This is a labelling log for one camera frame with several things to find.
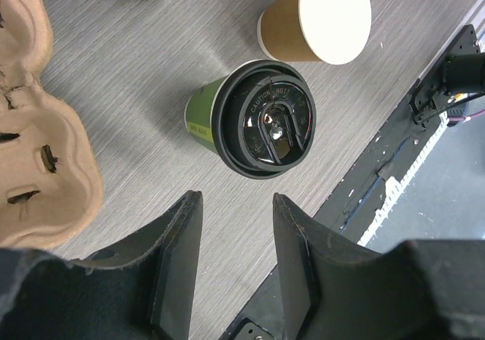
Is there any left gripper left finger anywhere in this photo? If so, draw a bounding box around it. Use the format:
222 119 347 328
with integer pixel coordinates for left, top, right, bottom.
1 191 203 339

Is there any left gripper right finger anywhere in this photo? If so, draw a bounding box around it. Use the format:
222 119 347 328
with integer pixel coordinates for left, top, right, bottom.
273 194 484 339

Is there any black lid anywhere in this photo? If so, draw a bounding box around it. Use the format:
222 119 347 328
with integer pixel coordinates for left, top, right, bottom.
211 60 316 179

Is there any single green paper cup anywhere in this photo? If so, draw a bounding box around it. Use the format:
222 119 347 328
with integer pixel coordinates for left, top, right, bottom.
184 76 230 167

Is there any single brown paper cup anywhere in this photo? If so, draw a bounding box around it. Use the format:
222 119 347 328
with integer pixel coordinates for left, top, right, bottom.
256 0 372 65

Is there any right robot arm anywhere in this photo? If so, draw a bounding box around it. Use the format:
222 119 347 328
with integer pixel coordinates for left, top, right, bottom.
441 52 484 95

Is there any cardboard cup carrier tray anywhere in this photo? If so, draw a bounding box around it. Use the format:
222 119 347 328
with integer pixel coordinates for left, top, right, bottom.
1 0 102 249

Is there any aluminium front rail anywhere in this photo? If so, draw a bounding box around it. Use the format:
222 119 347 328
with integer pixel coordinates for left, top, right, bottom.
359 25 485 248

